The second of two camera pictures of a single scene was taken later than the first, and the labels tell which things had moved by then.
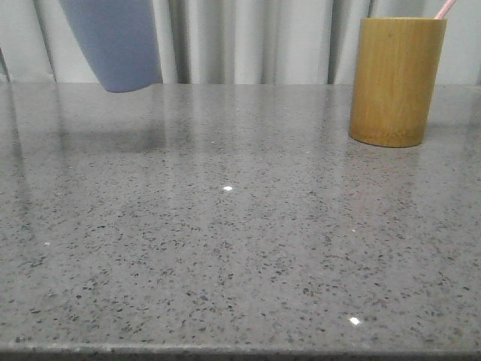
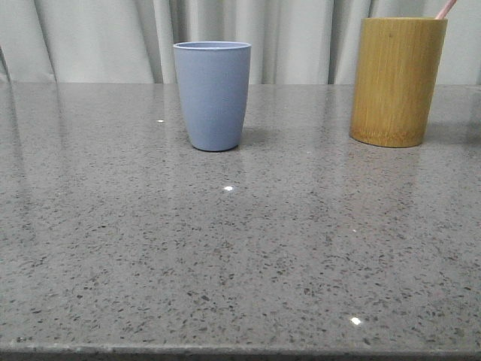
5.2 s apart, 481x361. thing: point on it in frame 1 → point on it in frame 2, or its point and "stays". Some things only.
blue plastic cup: x=120 y=38 → x=214 y=81
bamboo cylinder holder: x=396 y=71 stays
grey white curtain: x=236 y=41 stays
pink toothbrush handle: x=445 y=9 stays
